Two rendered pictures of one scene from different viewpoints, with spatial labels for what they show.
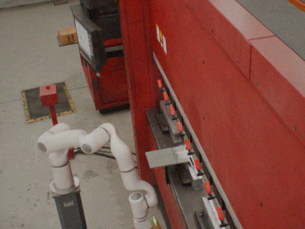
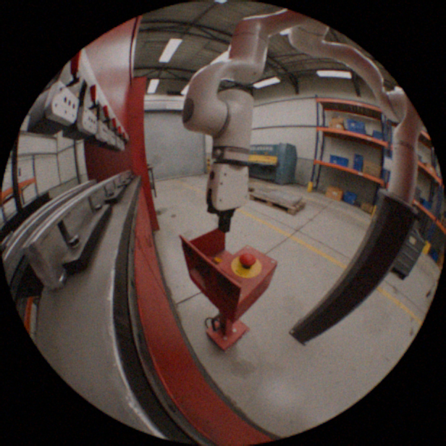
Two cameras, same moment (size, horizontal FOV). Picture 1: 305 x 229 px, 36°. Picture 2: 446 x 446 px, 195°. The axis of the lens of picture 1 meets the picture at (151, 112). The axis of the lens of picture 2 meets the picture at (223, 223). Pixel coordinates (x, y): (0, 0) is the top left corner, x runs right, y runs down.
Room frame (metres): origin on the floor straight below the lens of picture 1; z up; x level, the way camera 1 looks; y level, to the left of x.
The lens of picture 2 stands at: (2.28, -0.02, 1.01)
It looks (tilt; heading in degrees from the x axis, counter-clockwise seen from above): 29 degrees down; 157
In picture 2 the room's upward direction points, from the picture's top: straight up
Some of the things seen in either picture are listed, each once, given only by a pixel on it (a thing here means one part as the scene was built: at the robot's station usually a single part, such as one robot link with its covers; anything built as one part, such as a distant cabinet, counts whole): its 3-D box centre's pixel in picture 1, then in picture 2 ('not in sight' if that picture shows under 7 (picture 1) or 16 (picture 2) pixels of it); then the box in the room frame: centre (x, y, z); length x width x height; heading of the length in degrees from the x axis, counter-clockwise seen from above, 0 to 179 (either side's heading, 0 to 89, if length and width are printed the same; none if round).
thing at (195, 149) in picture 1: (202, 153); not in sight; (2.20, -0.28, 1.26); 0.15 x 0.09 x 0.17; 8
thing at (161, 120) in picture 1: (161, 121); not in sight; (3.16, -0.08, 0.89); 0.30 x 0.05 x 0.03; 8
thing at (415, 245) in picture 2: not in sight; (400, 245); (2.98, 2.72, 0.36); 0.80 x 0.60 x 0.72; 12
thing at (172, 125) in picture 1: (170, 120); not in sight; (3.12, -0.14, 0.92); 0.50 x 0.06 x 0.10; 8
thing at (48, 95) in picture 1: (55, 122); not in sight; (4.06, 0.98, 0.41); 0.25 x 0.20 x 0.83; 98
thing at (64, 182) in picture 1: (62, 173); (403, 176); (2.35, 0.59, 1.09); 0.19 x 0.19 x 0.18
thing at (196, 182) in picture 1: (190, 166); not in sight; (2.52, -0.23, 0.92); 0.39 x 0.06 x 0.10; 8
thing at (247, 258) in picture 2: not in sight; (247, 262); (2.11, 0.11, 0.79); 0.04 x 0.04 x 0.04
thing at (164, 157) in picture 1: (166, 157); not in sight; (2.55, -0.08, 1.00); 0.26 x 0.18 x 0.01; 98
